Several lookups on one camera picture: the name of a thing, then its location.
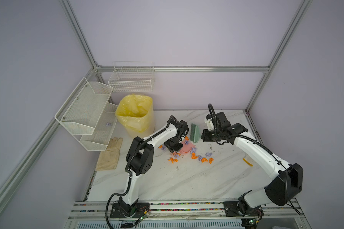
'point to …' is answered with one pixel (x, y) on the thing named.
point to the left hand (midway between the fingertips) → (171, 151)
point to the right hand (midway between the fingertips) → (200, 136)
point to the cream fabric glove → (108, 159)
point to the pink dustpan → (186, 148)
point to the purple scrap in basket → (108, 124)
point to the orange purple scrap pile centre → (199, 157)
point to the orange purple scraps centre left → (176, 155)
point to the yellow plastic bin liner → (135, 111)
